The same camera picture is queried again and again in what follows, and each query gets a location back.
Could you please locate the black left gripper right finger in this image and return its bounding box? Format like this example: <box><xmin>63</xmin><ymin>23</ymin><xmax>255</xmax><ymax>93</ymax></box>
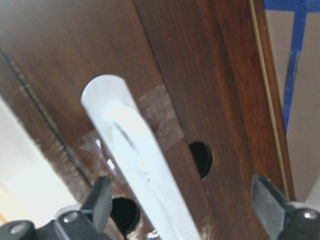
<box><xmin>251</xmin><ymin>175</ymin><xmax>285</xmax><ymax>239</ymax></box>

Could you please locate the dark wooden drawer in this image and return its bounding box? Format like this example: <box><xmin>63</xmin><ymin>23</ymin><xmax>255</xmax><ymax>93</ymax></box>
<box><xmin>0</xmin><ymin>0</ymin><xmax>224</xmax><ymax>240</ymax></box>

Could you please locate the white drawer handle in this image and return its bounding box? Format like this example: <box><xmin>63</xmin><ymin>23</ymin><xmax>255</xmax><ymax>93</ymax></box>
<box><xmin>80</xmin><ymin>74</ymin><xmax>200</xmax><ymax>240</ymax></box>

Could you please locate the dark wooden drawer cabinet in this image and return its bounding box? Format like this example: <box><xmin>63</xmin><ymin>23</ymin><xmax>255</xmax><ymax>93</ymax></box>
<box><xmin>135</xmin><ymin>0</ymin><xmax>295</xmax><ymax>240</ymax></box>

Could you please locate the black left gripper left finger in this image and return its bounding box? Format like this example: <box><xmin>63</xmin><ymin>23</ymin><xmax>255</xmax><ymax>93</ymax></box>
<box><xmin>80</xmin><ymin>176</ymin><xmax>113</xmax><ymax>232</ymax></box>

